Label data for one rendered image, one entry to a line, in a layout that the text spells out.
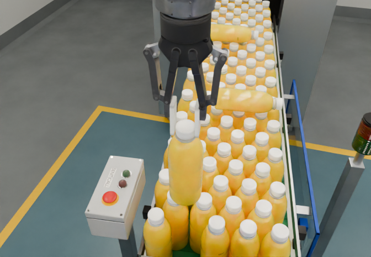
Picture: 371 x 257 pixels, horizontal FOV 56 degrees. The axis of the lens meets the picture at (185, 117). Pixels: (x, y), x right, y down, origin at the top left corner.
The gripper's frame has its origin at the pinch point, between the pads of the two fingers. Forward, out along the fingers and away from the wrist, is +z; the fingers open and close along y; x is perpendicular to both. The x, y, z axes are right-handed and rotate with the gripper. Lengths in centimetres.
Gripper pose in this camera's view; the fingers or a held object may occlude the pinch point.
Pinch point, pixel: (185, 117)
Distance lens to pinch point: 62.8
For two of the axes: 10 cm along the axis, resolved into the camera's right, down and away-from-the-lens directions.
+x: 1.5, -6.3, 7.6
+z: 0.0, 7.7, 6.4
